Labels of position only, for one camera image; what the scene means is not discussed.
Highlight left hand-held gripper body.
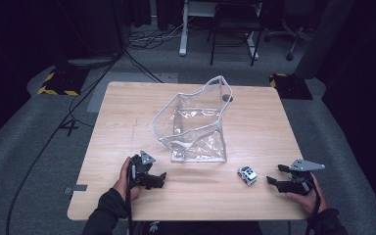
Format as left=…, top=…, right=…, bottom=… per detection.
left=129, top=150, right=157, bottom=189

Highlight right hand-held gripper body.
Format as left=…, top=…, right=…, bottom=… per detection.
left=283, top=159, right=326, bottom=197

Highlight small white toy car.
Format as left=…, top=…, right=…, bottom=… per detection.
left=236, top=164, right=259, bottom=187

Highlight clear plastic bag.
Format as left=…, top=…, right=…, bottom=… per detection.
left=150, top=74, right=234, bottom=164

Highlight person's right hand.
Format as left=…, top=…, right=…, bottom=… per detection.
left=285, top=172, right=328, bottom=215

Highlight person's left hand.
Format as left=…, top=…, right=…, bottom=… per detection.
left=112, top=156, right=142, bottom=202

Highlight grey tape strip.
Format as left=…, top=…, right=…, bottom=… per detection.
left=64, top=183, right=89, bottom=196

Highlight office chair wheeled base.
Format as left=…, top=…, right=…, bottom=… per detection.
left=262, top=18, right=311, bottom=63

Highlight grey curtain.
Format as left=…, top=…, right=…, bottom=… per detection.
left=294, top=0, right=355, bottom=80

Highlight black metal chair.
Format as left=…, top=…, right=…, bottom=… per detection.
left=207, top=0, right=264, bottom=68

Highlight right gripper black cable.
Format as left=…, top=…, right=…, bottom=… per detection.
left=305, top=180, right=323, bottom=235

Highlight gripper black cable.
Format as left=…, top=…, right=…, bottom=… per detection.
left=124, top=163, right=136, bottom=235
left=305, top=180, right=323, bottom=235

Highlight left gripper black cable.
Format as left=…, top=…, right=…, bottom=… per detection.
left=124, top=163, right=136, bottom=235

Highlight yellow black striped base plate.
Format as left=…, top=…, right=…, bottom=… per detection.
left=268, top=72, right=314, bottom=101
left=37, top=66, right=90, bottom=97

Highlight thick black floor cable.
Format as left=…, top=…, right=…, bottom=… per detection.
left=5, top=48, right=126, bottom=235

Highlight tangle of floor cables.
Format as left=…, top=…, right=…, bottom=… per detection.
left=126, top=18, right=185, bottom=51

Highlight white desk frame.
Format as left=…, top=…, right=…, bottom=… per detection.
left=178, top=0, right=262, bottom=61

